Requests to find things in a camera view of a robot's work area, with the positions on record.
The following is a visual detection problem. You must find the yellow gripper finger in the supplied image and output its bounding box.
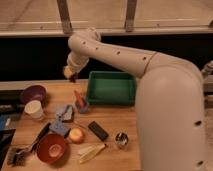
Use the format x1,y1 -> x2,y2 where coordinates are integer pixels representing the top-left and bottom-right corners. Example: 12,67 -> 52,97
63,66 -> 74,79

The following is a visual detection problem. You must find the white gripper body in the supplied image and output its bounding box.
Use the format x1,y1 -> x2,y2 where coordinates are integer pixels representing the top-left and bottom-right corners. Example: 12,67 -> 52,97
67,52 -> 89,72

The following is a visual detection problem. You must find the dark red grape bunch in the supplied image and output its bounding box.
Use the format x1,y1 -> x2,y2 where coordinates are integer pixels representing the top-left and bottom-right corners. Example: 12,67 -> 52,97
69,73 -> 78,83

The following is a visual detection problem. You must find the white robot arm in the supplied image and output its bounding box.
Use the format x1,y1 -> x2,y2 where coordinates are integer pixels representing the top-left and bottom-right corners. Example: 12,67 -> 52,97
65,28 -> 207,171

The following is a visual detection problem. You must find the purple bowl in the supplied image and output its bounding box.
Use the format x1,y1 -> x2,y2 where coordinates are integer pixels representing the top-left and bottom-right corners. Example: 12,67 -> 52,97
20,85 -> 47,104

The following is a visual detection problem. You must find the red bowl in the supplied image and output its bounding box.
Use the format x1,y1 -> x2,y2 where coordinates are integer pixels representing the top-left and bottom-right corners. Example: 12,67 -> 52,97
36,134 -> 67,164

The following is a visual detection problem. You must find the green plastic bin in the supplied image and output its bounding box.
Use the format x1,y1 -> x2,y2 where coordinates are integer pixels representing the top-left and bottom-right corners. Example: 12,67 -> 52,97
86,71 -> 136,106

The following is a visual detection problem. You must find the blue grey cloth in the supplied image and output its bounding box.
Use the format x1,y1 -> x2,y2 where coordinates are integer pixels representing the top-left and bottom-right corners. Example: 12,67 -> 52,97
55,105 -> 74,122

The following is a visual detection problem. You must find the white paper cup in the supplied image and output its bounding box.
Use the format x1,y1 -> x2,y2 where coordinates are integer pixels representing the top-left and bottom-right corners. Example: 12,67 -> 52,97
24,100 -> 44,120

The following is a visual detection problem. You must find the blue sponge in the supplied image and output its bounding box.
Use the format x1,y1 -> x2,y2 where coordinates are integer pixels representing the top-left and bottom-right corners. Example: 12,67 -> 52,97
49,120 -> 69,136

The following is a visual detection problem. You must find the orange apple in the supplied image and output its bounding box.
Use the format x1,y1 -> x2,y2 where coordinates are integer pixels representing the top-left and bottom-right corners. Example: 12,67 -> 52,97
69,128 -> 85,144

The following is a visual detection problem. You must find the black rectangular block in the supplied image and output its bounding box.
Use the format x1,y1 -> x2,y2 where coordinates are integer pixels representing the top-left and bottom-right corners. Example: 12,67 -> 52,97
88,121 -> 109,141

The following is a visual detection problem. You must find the blue object at left edge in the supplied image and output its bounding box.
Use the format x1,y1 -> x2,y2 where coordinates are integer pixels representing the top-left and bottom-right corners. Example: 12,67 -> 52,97
0,115 -> 11,131

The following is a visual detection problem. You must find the small metal cup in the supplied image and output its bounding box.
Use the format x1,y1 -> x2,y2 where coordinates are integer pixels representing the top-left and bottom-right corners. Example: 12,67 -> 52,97
115,132 -> 129,148

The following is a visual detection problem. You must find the black handled brush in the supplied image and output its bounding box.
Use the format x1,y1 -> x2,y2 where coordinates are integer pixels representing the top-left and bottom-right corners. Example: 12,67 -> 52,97
7,123 -> 50,166

